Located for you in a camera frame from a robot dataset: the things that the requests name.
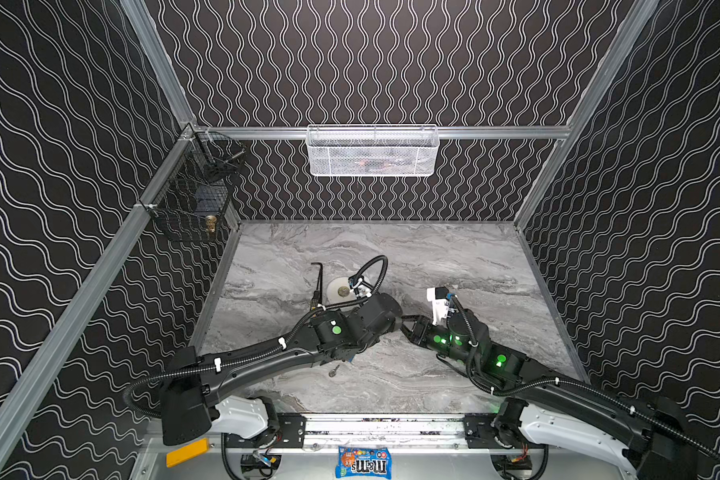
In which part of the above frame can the brass object in black basket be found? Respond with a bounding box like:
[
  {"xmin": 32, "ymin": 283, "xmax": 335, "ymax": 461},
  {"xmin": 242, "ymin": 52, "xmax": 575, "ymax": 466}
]
[{"xmin": 205, "ymin": 215, "xmax": 218, "ymax": 234}]

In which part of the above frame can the black wire wall basket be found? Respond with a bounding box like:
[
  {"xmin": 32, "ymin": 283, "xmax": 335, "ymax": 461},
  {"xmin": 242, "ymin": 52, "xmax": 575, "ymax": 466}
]
[{"xmin": 147, "ymin": 134, "xmax": 248, "ymax": 245}]

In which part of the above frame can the black hex key tool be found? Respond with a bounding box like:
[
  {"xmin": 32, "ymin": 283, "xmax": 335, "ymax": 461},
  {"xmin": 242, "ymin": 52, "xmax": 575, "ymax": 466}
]
[{"xmin": 310, "ymin": 262, "xmax": 324, "ymax": 310}]

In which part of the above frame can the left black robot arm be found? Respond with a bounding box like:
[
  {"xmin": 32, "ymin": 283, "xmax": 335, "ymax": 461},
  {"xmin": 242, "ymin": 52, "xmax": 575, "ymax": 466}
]
[{"xmin": 122, "ymin": 255, "xmax": 402, "ymax": 446}]

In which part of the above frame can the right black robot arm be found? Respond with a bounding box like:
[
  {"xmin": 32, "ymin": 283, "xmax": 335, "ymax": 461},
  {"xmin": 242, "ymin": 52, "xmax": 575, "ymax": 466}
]
[{"xmin": 402, "ymin": 296, "xmax": 720, "ymax": 479}]

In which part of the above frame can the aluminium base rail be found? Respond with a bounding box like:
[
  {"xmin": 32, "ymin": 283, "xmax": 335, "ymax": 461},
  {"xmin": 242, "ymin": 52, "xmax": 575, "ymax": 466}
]
[{"xmin": 143, "ymin": 412, "xmax": 631, "ymax": 451}]

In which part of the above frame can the white mesh wall basket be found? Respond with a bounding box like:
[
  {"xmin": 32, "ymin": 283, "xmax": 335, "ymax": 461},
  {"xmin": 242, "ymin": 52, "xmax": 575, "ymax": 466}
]
[{"xmin": 305, "ymin": 124, "xmax": 440, "ymax": 177}]

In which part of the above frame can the white tape roll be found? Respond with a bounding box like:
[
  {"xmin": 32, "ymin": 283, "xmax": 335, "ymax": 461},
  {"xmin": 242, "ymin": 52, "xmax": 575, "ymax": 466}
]
[{"xmin": 325, "ymin": 277, "xmax": 356, "ymax": 304}]

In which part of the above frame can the yellow block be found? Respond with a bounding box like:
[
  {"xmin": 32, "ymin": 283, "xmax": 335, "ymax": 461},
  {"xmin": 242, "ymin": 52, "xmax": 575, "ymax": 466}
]
[{"xmin": 165, "ymin": 438, "xmax": 211, "ymax": 468}]

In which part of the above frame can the blue candy bag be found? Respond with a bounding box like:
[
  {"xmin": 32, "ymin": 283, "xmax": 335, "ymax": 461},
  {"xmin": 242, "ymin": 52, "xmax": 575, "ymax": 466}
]
[{"xmin": 335, "ymin": 446, "xmax": 392, "ymax": 479}]

